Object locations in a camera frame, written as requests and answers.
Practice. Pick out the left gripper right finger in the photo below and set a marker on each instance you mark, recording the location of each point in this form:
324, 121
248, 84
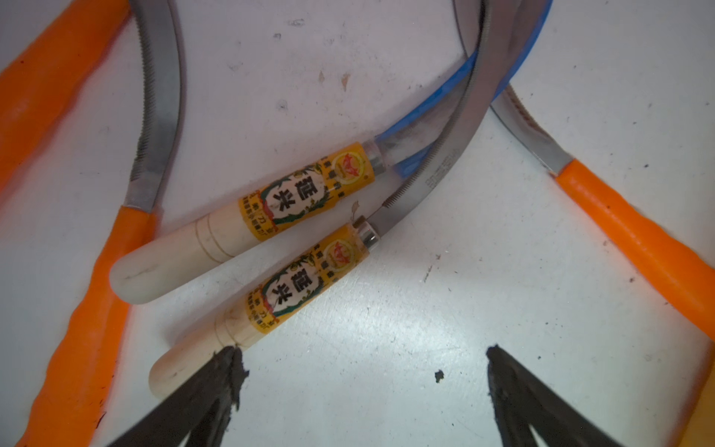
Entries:
524, 407

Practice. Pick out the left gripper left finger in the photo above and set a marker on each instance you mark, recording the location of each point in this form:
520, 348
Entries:
199, 411

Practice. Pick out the yellow plastic tray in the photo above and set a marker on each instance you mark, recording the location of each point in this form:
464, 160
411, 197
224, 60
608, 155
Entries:
699, 431

